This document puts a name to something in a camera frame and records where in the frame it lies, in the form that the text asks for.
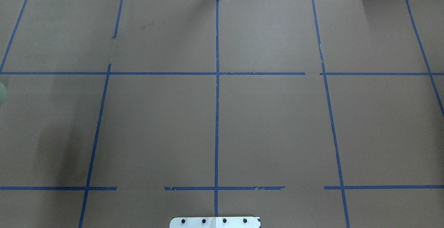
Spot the green ceramic bowl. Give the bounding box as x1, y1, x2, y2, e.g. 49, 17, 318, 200
0, 82, 7, 106

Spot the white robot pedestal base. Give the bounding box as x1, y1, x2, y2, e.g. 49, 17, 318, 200
169, 217, 261, 228

